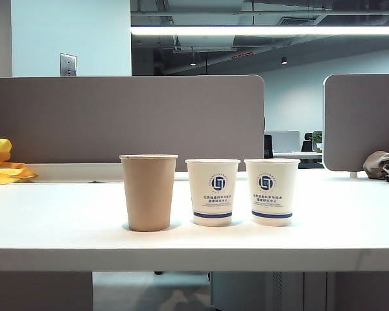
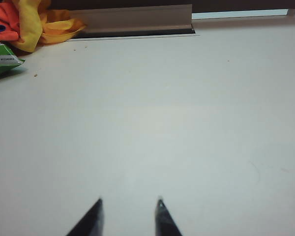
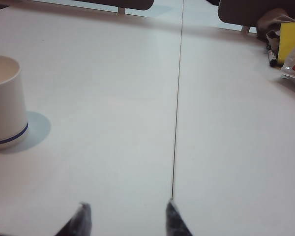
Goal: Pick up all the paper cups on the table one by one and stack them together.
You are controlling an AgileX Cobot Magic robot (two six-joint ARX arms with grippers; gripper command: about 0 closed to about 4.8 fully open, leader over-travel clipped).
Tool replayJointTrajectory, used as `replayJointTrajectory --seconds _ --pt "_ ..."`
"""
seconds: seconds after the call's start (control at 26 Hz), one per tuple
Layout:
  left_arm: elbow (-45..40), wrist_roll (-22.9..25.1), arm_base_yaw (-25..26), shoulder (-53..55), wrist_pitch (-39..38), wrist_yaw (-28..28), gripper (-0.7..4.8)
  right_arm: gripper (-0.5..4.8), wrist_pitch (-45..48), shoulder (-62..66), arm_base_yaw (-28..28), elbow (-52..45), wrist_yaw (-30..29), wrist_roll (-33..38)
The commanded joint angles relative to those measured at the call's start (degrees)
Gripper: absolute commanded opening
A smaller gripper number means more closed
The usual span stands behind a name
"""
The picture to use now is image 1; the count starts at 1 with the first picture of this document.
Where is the white background desk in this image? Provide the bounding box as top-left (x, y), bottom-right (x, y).
top-left (274, 151), bottom-right (324, 163)

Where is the grey table leg panel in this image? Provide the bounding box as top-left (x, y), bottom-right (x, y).
top-left (0, 271), bottom-right (93, 311)

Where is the metal wall switch plate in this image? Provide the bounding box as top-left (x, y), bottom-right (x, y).
top-left (59, 52), bottom-right (78, 77)

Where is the white paper cup blue logo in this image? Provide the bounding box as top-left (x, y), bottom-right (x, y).
top-left (185, 158), bottom-right (241, 227)
top-left (243, 157), bottom-right (301, 227)

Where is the brown fabric bag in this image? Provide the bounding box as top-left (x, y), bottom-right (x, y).
top-left (362, 150), bottom-right (389, 187)

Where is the tall brown paper cup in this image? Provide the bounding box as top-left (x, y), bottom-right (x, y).
top-left (119, 154), bottom-right (178, 232)

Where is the narrow grey desk divider panel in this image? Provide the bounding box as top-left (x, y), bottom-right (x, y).
top-left (323, 73), bottom-right (389, 172)

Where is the wide grey desk divider panel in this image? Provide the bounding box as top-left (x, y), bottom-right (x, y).
top-left (0, 75), bottom-right (266, 172)

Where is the white background desk screen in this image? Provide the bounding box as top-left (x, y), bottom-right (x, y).
top-left (265, 130), bottom-right (301, 153)

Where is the green potted plant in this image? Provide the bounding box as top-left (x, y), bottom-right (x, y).
top-left (312, 130), bottom-right (324, 153)

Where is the yellow crumpled cloth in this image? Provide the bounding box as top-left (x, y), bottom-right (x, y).
top-left (0, 138), bottom-right (39, 185)

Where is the black office chair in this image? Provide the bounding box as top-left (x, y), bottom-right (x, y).
top-left (301, 132), bottom-right (314, 152)

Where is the white cable tray rail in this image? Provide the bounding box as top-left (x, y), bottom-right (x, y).
top-left (24, 162), bottom-right (127, 182)

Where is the long ceiling light strip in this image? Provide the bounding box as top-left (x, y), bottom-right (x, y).
top-left (130, 25), bottom-right (389, 36)

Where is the grey under-desk cabinet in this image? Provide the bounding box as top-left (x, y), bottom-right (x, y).
top-left (210, 271), bottom-right (328, 311)

